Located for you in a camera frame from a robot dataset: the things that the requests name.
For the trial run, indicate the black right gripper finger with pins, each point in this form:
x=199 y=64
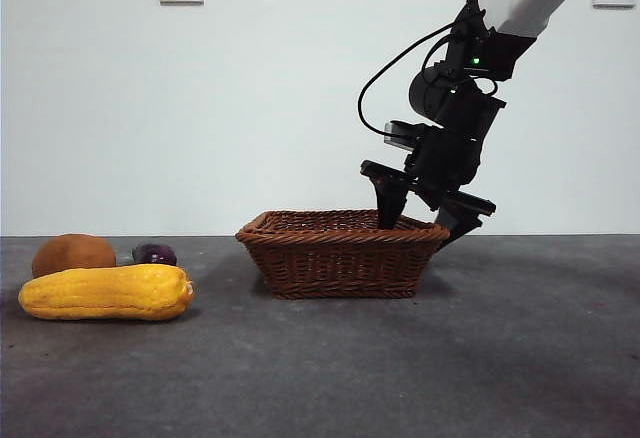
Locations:
x=457 y=225
x=391 y=205

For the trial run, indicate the brown wicker basket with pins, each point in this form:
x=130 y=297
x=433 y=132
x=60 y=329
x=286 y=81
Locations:
x=345 y=263

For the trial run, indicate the purple eggplant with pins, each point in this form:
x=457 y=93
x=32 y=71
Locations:
x=155 y=254

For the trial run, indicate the yellow corn cob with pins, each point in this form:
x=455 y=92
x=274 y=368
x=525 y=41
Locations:
x=105 y=293

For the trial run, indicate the brown potato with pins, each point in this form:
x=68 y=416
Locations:
x=70 y=253

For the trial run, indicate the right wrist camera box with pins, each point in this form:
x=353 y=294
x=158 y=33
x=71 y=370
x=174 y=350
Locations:
x=400 y=135

